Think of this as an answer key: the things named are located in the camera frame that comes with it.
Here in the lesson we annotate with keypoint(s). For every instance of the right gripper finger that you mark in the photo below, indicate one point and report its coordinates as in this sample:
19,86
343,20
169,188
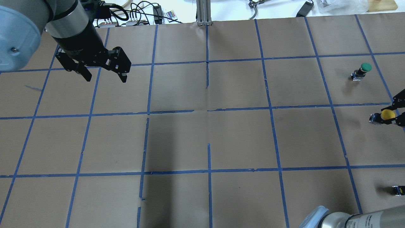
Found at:
397,105
390,118

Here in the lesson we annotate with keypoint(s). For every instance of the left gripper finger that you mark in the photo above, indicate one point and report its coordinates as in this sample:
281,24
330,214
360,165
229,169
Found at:
123,76
82,70

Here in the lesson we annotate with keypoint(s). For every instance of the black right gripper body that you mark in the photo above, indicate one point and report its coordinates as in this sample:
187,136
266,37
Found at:
398,102

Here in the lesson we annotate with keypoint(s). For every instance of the aluminium frame post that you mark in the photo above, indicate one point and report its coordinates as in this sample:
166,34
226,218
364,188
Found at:
203,12

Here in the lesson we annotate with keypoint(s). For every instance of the wooden cutting board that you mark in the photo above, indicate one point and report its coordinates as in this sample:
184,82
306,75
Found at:
382,5

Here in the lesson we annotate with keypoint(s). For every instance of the remote control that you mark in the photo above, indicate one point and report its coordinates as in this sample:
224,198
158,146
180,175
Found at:
171,15

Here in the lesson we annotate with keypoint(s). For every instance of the black power adapter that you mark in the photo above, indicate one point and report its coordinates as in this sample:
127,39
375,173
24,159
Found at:
305,8

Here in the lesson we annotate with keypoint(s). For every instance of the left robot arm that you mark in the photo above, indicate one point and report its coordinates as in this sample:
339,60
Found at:
70,24

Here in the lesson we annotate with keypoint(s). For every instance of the clear plastic bag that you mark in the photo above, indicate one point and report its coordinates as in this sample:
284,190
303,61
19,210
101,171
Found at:
343,6

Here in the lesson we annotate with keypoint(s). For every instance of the green push button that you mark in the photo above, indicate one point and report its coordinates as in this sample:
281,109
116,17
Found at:
359,74

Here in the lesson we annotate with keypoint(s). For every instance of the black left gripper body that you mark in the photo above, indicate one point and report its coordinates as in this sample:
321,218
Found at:
80,42

